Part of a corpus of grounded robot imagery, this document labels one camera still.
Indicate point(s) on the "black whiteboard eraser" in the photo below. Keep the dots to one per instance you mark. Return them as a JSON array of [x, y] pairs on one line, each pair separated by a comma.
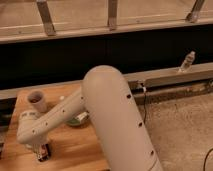
[[44, 153]]

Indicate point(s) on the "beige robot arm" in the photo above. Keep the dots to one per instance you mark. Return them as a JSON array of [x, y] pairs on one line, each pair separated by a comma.
[[105, 95]]

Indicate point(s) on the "white milk carton box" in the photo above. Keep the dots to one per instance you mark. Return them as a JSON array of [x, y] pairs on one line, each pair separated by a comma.
[[82, 117]]

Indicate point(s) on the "green round plate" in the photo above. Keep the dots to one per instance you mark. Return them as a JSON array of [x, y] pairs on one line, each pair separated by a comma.
[[75, 123]]

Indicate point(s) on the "wooden table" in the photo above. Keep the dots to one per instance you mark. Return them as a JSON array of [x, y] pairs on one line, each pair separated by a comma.
[[72, 149]]

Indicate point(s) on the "white paper cup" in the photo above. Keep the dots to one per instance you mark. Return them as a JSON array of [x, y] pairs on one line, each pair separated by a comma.
[[37, 100]]

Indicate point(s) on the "clear plastic bottle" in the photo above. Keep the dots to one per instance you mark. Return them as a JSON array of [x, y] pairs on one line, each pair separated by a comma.
[[188, 61]]

